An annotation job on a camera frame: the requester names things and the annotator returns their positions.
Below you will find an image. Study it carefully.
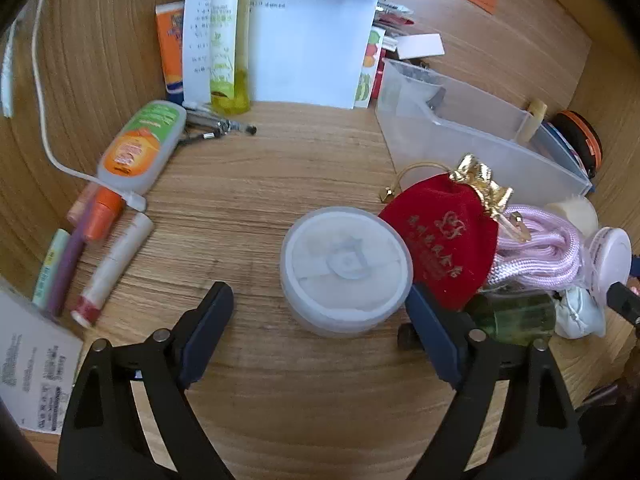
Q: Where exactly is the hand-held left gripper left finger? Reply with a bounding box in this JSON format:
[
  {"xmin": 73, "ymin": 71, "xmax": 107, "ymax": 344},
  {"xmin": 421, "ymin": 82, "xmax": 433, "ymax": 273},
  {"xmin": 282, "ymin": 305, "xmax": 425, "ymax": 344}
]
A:
[{"xmin": 56, "ymin": 281, "xmax": 236, "ymax": 480}]

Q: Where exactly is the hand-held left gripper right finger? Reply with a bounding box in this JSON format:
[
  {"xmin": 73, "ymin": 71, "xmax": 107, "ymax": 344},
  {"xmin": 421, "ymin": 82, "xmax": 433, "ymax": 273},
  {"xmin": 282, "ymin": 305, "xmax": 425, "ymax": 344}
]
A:
[{"xmin": 405, "ymin": 284, "xmax": 586, "ymax": 480}]

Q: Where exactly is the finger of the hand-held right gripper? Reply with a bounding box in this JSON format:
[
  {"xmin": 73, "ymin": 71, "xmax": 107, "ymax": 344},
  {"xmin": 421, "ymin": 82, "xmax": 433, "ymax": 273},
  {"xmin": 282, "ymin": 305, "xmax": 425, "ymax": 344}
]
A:
[{"xmin": 607, "ymin": 282, "xmax": 640, "ymax": 326}]

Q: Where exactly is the white cloth drawstring pouch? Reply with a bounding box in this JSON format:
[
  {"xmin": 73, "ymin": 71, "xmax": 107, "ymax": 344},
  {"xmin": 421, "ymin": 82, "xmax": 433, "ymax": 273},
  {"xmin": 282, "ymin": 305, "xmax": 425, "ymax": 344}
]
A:
[{"xmin": 554, "ymin": 287, "xmax": 607, "ymax": 339}]

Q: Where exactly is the pink round case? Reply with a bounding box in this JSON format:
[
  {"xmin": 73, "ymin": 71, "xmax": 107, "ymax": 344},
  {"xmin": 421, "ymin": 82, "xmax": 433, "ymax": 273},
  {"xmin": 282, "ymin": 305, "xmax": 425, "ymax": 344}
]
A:
[{"xmin": 582, "ymin": 227, "xmax": 633, "ymax": 306}]

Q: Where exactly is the dark green glass bottle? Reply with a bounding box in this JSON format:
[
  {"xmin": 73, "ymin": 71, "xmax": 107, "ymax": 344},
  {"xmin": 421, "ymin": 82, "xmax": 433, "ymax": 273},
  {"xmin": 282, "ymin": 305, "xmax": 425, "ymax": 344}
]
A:
[{"xmin": 398, "ymin": 292, "xmax": 557, "ymax": 351}]

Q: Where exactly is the red velvet drawstring pouch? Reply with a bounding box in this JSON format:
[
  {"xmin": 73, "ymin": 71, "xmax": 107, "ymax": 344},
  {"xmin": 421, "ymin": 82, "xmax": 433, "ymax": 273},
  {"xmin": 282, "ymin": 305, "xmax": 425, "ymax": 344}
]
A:
[{"xmin": 378, "ymin": 154, "xmax": 515, "ymax": 313}]

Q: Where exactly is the pink rope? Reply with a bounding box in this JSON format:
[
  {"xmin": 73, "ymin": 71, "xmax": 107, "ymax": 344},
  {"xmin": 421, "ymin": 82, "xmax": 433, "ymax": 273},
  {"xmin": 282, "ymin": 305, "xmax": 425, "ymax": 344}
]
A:
[{"xmin": 482, "ymin": 204, "xmax": 596, "ymax": 293}]

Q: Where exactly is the round white plastic container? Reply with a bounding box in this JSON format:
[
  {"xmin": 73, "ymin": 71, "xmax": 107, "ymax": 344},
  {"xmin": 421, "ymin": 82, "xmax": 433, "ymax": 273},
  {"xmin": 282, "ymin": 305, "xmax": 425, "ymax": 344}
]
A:
[{"xmin": 280, "ymin": 207, "xmax": 415, "ymax": 338}]

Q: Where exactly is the clear plastic bin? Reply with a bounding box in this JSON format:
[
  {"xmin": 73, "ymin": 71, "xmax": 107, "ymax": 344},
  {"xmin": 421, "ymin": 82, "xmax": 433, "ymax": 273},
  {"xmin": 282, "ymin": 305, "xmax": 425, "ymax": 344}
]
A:
[{"xmin": 375, "ymin": 57, "xmax": 593, "ymax": 211}]

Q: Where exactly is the cream round sponge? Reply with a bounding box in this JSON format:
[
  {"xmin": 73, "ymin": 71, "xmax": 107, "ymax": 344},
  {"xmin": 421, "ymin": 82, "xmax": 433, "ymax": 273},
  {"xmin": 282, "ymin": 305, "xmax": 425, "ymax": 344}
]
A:
[{"xmin": 545, "ymin": 196, "xmax": 599, "ymax": 236}]

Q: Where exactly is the white tube with red base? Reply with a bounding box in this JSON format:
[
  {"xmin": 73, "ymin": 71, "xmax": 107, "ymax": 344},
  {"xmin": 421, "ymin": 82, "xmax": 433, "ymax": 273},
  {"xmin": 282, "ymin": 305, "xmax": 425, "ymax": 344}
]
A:
[{"xmin": 70, "ymin": 211, "xmax": 155, "ymax": 330}]

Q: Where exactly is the orange capped tube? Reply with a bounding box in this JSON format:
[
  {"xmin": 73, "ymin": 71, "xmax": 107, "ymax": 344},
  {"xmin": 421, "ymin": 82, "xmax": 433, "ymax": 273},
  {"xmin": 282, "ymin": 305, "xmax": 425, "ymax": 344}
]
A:
[{"xmin": 82, "ymin": 187, "xmax": 125, "ymax": 242}]

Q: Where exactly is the blue pencil case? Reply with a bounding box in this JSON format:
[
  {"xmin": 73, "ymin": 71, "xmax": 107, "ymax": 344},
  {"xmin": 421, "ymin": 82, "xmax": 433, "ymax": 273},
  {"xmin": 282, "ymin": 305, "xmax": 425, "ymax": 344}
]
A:
[{"xmin": 537, "ymin": 121, "xmax": 596, "ymax": 191}]

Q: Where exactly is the pale green highlighter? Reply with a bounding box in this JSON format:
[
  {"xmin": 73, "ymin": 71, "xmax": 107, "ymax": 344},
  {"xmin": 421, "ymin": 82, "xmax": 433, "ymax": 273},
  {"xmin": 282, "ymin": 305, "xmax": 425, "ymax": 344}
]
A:
[{"xmin": 31, "ymin": 228, "xmax": 71, "ymax": 308}]

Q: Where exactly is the black and orange round case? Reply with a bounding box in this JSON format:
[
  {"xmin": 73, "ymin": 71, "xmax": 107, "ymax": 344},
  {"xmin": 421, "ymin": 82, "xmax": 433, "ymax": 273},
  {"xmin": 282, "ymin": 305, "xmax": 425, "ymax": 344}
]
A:
[{"xmin": 550, "ymin": 110, "xmax": 604, "ymax": 178}]

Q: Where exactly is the pink lip balm stick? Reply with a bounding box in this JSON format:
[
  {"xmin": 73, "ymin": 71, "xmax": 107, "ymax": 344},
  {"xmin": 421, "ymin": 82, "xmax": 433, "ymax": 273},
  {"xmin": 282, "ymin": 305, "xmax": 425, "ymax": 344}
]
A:
[{"xmin": 67, "ymin": 182, "xmax": 98, "ymax": 226}]

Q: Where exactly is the white printed box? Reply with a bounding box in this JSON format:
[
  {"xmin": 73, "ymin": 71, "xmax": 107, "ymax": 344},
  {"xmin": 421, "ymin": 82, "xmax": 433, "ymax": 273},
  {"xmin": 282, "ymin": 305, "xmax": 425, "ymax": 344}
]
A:
[{"xmin": 0, "ymin": 287, "xmax": 85, "ymax": 436}]

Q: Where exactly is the thin black pen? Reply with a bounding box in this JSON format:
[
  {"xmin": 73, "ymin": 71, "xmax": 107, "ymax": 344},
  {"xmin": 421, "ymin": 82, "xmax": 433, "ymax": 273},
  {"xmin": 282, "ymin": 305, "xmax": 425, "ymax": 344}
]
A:
[{"xmin": 177, "ymin": 130, "xmax": 221, "ymax": 147}]

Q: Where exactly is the green and orange flat bottle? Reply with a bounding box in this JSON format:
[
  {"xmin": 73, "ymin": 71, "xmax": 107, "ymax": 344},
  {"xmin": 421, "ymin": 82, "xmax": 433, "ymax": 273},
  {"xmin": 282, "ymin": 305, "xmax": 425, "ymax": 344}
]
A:
[{"xmin": 96, "ymin": 100, "xmax": 187, "ymax": 196}]

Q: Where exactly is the small yellow bottle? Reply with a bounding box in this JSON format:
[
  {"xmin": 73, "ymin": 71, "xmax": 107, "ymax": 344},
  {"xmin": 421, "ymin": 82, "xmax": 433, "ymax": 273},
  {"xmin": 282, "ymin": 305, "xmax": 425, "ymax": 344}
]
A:
[{"xmin": 520, "ymin": 100, "xmax": 548, "ymax": 143}]

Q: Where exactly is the orange cream tube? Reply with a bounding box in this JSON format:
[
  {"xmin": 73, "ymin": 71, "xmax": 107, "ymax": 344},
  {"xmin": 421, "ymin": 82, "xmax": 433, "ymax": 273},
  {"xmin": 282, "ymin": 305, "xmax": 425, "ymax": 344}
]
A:
[{"xmin": 155, "ymin": 1, "xmax": 187, "ymax": 106}]

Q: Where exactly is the blank white card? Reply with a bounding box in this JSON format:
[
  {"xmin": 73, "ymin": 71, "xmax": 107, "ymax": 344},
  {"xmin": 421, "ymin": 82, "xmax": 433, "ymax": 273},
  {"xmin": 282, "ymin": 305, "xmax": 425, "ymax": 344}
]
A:
[{"xmin": 397, "ymin": 33, "xmax": 445, "ymax": 60}]

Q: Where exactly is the yellow-green spray bottle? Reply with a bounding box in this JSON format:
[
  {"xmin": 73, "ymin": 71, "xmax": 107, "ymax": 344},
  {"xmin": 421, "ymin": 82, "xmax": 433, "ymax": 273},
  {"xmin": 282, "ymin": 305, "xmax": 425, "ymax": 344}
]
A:
[{"xmin": 209, "ymin": 0, "xmax": 252, "ymax": 115}]

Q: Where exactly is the large white paper sheet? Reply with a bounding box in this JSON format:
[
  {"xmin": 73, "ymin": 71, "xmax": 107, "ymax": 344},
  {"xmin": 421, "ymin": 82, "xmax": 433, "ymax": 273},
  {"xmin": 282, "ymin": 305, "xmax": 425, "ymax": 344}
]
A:
[{"xmin": 182, "ymin": 0, "xmax": 378, "ymax": 110}]

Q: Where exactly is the pile of beaded bracelets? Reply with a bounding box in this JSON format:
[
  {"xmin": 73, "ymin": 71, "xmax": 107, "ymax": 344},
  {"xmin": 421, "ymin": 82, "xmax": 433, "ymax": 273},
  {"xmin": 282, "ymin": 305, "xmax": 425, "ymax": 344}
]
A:
[{"xmin": 400, "ymin": 60, "xmax": 441, "ymax": 86}]

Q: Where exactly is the white charging cable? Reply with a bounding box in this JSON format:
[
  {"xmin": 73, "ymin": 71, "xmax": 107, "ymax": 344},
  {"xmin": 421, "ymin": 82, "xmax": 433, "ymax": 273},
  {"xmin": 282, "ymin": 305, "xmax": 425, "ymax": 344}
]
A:
[{"xmin": 31, "ymin": 0, "xmax": 148, "ymax": 212}]

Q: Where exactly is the white flat cable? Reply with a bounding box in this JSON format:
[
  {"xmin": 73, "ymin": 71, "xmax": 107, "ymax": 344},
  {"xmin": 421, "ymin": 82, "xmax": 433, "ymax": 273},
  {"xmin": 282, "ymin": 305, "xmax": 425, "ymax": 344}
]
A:
[{"xmin": 0, "ymin": 15, "xmax": 21, "ymax": 118}]

